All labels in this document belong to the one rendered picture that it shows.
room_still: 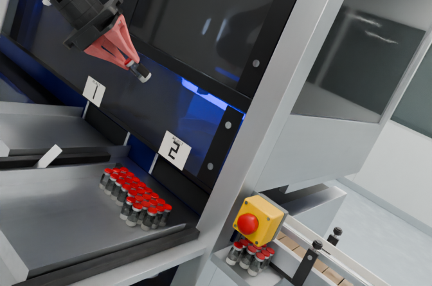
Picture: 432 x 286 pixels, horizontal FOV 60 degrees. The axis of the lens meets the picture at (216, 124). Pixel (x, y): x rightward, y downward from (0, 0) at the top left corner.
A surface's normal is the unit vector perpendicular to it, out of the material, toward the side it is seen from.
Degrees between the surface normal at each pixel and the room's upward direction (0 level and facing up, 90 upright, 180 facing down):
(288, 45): 90
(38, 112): 90
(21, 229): 0
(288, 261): 90
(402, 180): 90
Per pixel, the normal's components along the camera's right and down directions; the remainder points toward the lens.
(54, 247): 0.38, -0.89
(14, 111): 0.72, 0.45
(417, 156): -0.58, -0.03
